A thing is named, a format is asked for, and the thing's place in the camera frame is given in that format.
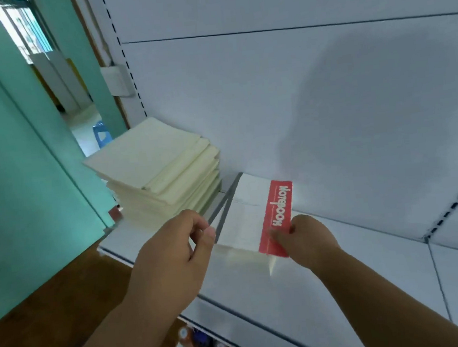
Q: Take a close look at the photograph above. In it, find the person's left hand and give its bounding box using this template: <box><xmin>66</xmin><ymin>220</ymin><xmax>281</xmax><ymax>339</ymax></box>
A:
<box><xmin>122</xmin><ymin>207</ymin><xmax>223</xmax><ymax>310</ymax></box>

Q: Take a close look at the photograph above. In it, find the person's right hand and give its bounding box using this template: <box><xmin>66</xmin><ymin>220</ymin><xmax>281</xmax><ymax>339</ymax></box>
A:
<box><xmin>267</xmin><ymin>211</ymin><xmax>345</xmax><ymax>277</ymax></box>

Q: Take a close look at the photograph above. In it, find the white notebook with red band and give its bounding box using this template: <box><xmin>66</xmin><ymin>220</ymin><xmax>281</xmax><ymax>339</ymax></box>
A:
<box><xmin>205</xmin><ymin>168</ymin><xmax>302</xmax><ymax>281</ymax></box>

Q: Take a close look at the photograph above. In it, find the person's right forearm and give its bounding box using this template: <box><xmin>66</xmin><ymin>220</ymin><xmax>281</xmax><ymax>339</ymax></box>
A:
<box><xmin>312</xmin><ymin>239</ymin><xmax>458</xmax><ymax>347</ymax></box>

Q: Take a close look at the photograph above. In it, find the person's left forearm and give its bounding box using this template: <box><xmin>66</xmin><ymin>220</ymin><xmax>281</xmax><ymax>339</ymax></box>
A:
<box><xmin>49</xmin><ymin>276</ymin><xmax>205</xmax><ymax>347</ymax></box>

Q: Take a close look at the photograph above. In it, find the stack of cream notebooks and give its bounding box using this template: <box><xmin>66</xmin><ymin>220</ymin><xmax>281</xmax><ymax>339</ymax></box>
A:
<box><xmin>80</xmin><ymin>111</ymin><xmax>227</xmax><ymax>237</ymax></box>

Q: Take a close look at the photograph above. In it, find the dark blue bottle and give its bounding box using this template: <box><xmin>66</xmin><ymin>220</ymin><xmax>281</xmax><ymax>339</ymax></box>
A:
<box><xmin>194</xmin><ymin>328</ymin><xmax>216</xmax><ymax>347</ymax></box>

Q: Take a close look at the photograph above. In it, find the white metal shelf unit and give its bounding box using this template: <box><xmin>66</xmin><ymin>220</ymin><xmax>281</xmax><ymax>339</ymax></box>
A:
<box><xmin>75</xmin><ymin>0</ymin><xmax>458</xmax><ymax>347</ymax></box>

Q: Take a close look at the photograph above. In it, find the blue plastic stool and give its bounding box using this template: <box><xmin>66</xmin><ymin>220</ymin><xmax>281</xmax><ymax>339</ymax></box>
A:
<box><xmin>92</xmin><ymin>120</ymin><xmax>114</xmax><ymax>150</ymax></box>

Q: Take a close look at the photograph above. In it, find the white leaning board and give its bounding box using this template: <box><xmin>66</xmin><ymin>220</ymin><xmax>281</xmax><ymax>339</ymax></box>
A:
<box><xmin>28</xmin><ymin>47</ymin><xmax>93</xmax><ymax>118</ymax></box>

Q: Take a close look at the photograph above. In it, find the white wall switch box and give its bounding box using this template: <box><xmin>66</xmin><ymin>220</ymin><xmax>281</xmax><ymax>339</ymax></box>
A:
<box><xmin>99</xmin><ymin>63</ymin><xmax>136</xmax><ymax>100</ymax></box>

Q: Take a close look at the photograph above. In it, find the window with metal frame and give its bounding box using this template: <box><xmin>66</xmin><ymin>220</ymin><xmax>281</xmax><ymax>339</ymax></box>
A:
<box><xmin>0</xmin><ymin>0</ymin><xmax>55</xmax><ymax>66</ymax></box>

